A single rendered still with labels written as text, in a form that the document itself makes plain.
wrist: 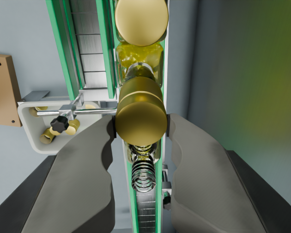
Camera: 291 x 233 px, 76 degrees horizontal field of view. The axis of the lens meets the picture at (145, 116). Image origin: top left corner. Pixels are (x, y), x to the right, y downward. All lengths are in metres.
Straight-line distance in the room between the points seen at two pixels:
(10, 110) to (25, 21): 0.26
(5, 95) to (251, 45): 0.62
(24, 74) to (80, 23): 0.29
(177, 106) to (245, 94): 0.39
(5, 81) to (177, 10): 0.50
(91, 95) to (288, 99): 0.38
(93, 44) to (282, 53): 0.33
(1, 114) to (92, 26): 0.43
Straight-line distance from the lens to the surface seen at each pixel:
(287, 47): 0.20
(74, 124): 0.61
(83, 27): 0.43
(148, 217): 0.78
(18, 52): 0.64
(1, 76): 0.66
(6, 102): 0.69
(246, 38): 0.25
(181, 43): 0.56
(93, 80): 0.45
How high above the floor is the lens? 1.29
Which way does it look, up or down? 60 degrees down
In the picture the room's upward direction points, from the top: 177 degrees clockwise
